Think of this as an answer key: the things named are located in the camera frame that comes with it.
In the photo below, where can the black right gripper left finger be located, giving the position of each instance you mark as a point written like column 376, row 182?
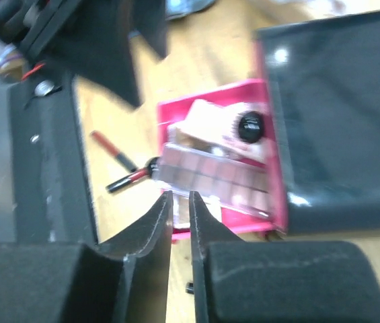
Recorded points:
column 123, row 279

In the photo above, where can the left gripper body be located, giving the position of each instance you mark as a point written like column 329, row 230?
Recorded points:
column 32, row 26

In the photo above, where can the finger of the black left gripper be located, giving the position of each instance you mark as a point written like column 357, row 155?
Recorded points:
column 149, row 20
column 109, row 60

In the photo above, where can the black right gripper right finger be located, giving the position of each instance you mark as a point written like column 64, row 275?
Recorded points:
column 302, row 281

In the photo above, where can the long clear eyeshadow palette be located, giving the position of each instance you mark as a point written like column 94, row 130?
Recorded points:
column 234, row 185

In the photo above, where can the pink drawer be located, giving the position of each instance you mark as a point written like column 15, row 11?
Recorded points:
column 251, row 90

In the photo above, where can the black drawer organizer box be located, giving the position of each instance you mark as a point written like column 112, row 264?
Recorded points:
column 322, row 80

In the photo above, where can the blue denim jeans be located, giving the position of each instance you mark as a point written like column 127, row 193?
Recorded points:
column 176, row 9

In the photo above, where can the thin red lip liner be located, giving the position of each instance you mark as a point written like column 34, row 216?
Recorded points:
column 128, row 180

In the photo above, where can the red lip gloss tube front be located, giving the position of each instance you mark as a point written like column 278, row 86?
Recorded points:
column 117, row 154

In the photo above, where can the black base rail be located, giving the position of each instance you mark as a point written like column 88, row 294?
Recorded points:
column 53, row 201

